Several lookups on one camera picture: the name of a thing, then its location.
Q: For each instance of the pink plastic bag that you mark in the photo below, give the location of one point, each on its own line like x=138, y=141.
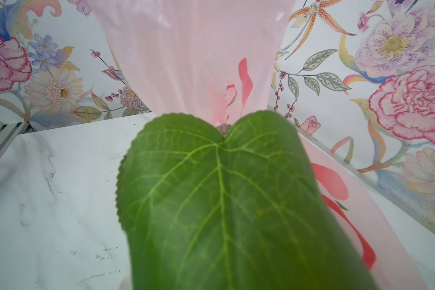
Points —
x=213, y=60

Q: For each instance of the dark purple grape bunch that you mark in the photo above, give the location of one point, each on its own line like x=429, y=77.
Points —
x=203, y=210

